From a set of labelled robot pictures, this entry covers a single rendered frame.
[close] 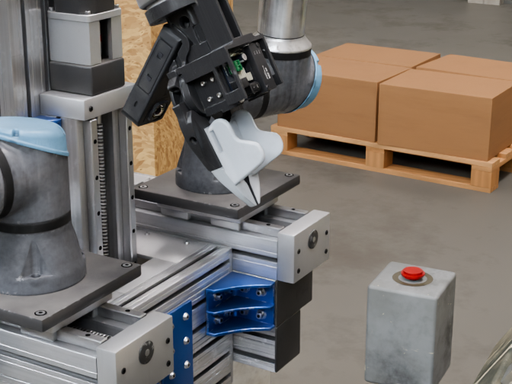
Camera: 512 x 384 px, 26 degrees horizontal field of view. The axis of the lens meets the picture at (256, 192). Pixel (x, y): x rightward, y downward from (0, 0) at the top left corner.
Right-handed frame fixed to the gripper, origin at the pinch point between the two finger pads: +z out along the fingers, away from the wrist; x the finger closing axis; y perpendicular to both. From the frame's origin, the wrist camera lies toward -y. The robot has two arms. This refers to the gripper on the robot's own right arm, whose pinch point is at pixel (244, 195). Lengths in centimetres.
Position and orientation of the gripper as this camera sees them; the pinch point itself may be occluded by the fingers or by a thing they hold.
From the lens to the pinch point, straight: 109.2
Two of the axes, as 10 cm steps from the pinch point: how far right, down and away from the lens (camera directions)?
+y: 7.6, -2.9, -5.8
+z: 4.0, 9.2, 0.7
